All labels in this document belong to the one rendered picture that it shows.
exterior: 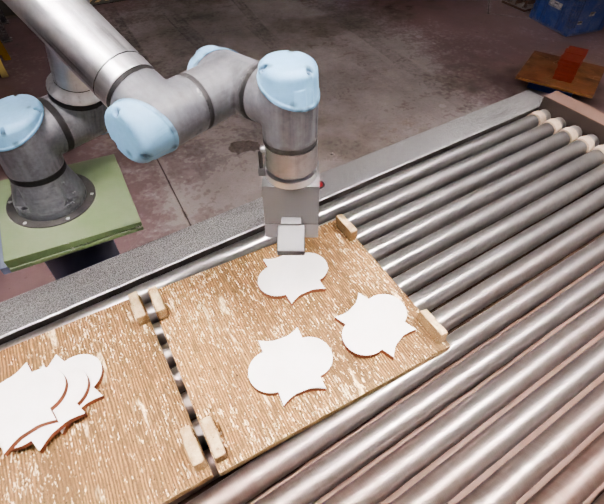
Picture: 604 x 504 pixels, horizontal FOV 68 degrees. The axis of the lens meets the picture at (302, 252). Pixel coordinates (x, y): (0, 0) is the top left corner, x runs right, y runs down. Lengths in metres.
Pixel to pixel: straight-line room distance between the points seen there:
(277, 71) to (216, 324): 0.43
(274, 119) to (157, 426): 0.46
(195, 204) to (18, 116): 1.53
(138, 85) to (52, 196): 0.57
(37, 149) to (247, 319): 0.55
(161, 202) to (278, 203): 1.88
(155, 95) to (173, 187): 2.04
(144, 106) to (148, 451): 0.46
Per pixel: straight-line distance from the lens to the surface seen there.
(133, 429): 0.73
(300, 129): 0.58
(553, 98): 1.50
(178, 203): 2.48
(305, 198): 0.65
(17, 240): 1.12
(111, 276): 0.94
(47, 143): 1.05
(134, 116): 0.54
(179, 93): 0.58
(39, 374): 0.79
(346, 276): 0.84
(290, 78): 0.55
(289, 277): 0.82
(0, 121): 1.04
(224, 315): 0.79
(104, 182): 1.19
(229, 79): 0.62
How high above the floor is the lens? 1.58
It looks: 48 degrees down
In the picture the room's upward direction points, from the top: straight up
